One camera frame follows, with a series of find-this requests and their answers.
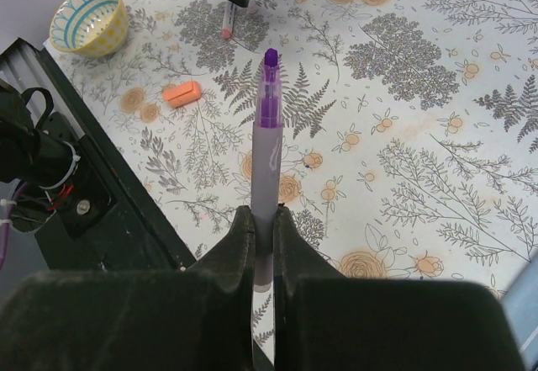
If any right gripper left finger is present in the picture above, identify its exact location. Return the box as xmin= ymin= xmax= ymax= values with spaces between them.
xmin=1 ymin=206 xmax=255 ymax=370

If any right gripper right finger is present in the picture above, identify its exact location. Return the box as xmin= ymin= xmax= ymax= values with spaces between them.
xmin=274 ymin=207 xmax=524 ymax=370

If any white acrylic marker pink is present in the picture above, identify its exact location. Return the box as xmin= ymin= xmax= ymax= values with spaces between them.
xmin=222 ymin=2 xmax=235 ymax=40

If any purple highlighter pen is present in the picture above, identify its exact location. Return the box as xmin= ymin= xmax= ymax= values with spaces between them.
xmin=251 ymin=48 xmax=283 ymax=293

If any patterned small bowl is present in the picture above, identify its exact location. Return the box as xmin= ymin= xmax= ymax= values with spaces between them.
xmin=49 ymin=0 xmax=129 ymax=58

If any floral tablecloth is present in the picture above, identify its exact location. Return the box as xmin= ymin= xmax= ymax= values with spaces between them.
xmin=51 ymin=0 xmax=537 ymax=297

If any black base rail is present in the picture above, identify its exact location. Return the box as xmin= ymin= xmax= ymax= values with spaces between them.
xmin=1 ymin=40 xmax=195 ymax=270

